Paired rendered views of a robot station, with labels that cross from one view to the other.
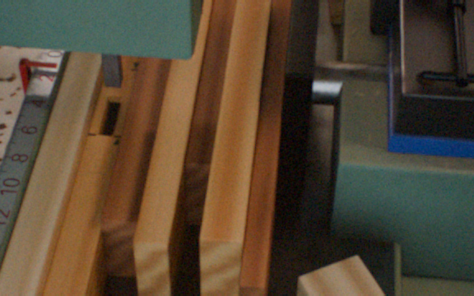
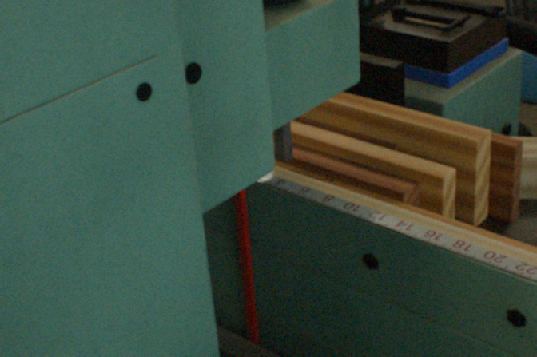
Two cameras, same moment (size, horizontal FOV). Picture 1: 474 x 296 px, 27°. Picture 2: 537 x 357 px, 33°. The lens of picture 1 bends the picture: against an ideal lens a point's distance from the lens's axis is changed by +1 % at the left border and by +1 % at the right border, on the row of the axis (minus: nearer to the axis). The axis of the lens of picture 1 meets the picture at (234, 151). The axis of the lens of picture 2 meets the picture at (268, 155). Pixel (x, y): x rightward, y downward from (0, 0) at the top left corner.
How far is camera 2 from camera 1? 0.54 m
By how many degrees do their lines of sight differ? 45
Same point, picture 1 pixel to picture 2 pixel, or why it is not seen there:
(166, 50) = (351, 78)
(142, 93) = (303, 155)
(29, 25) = (290, 99)
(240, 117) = (388, 109)
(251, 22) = not seen: hidden behind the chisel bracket
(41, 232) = (399, 211)
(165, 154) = (377, 152)
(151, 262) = (449, 192)
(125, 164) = (363, 175)
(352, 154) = (441, 97)
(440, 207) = (478, 109)
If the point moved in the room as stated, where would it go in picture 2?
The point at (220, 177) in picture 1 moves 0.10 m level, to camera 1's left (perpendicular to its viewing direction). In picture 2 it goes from (433, 124) to (362, 185)
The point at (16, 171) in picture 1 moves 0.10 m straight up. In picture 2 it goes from (340, 201) to (334, 57)
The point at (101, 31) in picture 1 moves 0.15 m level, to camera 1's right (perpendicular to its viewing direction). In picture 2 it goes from (323, 82) to (425, 15)
